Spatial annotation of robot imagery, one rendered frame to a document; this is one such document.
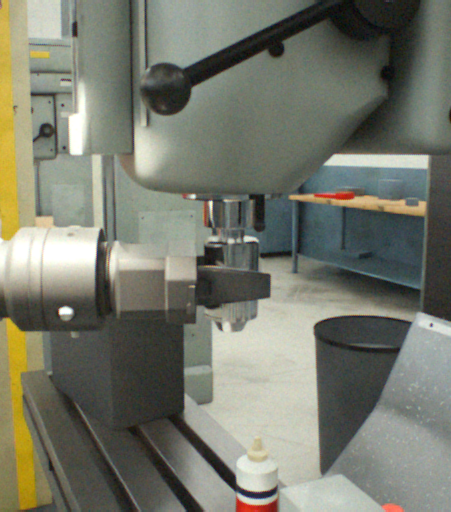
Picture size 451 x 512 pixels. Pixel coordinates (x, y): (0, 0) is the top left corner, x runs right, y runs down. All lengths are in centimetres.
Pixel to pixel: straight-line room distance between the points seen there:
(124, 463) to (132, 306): 35
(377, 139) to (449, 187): 32
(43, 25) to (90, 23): 931
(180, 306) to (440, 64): 26
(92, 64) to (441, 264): 55
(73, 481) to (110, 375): 15
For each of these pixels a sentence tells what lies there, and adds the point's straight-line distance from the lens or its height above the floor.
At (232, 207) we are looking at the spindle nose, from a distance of 50.
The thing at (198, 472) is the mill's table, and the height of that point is 97.
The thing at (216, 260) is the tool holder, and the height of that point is 125.
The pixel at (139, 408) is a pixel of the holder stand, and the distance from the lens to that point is 88.
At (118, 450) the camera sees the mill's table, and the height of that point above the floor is 97.
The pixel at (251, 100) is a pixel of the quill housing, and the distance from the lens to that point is 42.
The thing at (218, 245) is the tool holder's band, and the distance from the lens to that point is 50.
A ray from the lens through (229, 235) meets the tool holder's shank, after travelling 51.
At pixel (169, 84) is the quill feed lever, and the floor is 138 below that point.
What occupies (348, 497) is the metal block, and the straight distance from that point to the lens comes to 45.
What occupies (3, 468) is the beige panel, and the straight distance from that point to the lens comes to 246.
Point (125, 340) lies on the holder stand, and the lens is 84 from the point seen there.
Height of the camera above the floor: 134
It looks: 10 degrees down
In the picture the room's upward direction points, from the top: straight up
